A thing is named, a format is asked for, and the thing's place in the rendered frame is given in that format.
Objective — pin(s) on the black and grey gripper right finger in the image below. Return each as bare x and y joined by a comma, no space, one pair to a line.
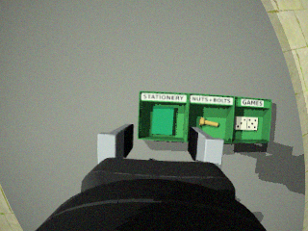
204,148

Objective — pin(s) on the white domino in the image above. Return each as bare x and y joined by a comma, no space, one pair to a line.
245,123

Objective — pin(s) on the green three-compartment bin rack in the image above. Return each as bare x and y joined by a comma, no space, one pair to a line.
209,107

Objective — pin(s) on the yellow bolt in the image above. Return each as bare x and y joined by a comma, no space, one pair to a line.
208,122

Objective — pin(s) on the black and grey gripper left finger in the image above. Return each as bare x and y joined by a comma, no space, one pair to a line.
116,144

